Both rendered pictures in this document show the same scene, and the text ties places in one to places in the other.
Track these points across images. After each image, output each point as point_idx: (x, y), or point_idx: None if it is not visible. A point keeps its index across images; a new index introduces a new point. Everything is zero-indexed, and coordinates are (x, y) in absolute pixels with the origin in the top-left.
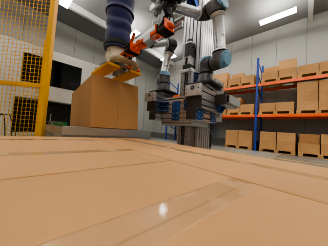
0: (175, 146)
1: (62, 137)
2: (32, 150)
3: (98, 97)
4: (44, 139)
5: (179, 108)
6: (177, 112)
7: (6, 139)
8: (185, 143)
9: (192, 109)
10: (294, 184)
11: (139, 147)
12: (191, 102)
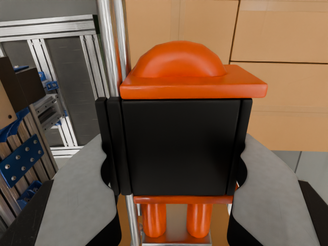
0: (157, 14)
1: None
2: (320, 24)
3: (214, 209)
4: (281, 109)
5: (15, 151)
6: (24, 148)
7: (312, 107)
8: (38, 109)
9: (23, 86)
10: None
11: (220, 17)
12: (11, 96)
